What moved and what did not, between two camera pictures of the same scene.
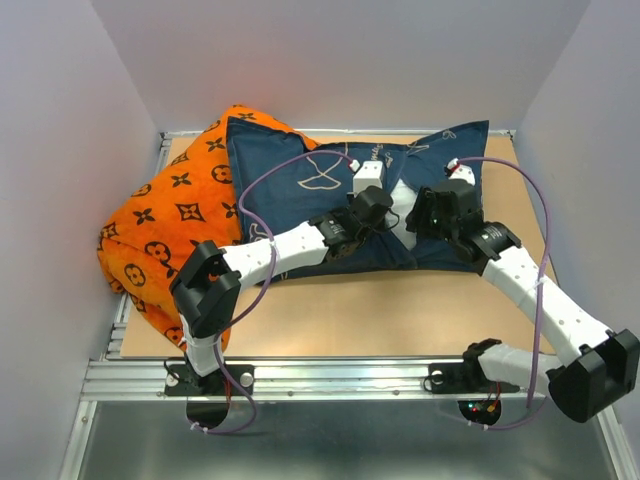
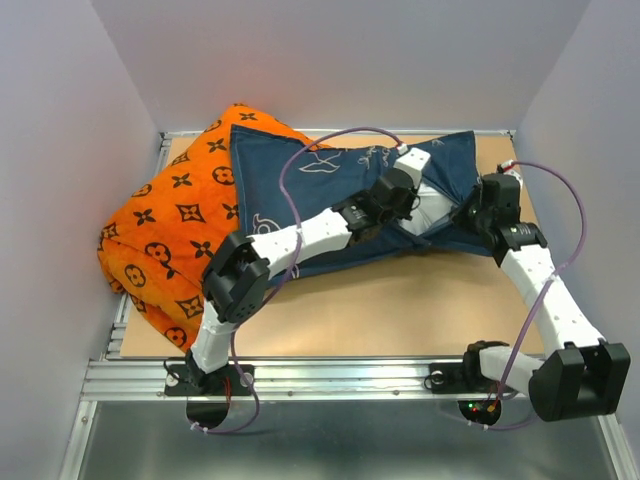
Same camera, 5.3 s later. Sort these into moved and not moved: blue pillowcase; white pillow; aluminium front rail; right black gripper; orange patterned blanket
Moved: white pillow; right black gripper; blue pillowcase
Not moved: aluminium front rail; orange patterned blanket
